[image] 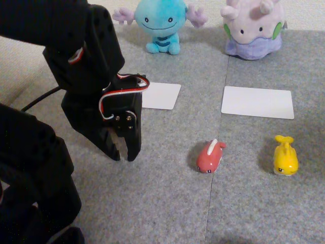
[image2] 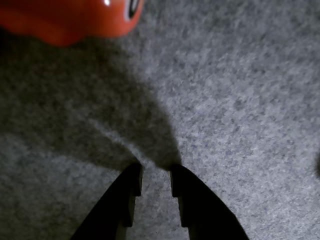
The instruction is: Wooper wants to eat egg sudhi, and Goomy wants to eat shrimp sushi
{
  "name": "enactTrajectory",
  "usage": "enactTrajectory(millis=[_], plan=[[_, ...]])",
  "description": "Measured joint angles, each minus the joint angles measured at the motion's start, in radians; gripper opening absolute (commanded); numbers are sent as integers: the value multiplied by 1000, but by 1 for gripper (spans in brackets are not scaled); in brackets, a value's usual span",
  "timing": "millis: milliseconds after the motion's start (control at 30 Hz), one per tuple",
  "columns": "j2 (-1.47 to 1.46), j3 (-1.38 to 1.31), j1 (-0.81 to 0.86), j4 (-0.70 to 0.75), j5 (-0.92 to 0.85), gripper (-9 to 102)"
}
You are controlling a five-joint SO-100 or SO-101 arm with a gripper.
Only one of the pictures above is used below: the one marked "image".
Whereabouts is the blue Wooper plush toy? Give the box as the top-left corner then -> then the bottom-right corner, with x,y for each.
111,0 -> 209,55

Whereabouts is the red tuna sushi toy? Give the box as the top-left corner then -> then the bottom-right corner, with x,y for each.
196,138 -> 227,174

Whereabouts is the yellow egg sushi toy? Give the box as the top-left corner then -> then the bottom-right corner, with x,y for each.
273,135 -> 300,177

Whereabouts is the black power cable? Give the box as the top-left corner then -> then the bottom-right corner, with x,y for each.
20,85 -> 62,113

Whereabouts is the pale purple Goomy plush toy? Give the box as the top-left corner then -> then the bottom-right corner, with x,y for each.
219,0 -> 288,61

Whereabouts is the short red white wrist cable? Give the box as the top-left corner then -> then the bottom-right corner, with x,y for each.
68,46 -> 85,65

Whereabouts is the grey carpet tile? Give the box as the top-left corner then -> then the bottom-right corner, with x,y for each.
10,24 -> 231,244
205,29 -> 325,244

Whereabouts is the red white black servo cable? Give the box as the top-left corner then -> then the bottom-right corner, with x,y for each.
98,73 -> 151,120

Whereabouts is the white rectangular card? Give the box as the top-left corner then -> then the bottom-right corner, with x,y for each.
141,82 -> 182,111
220,85 -> 295,120

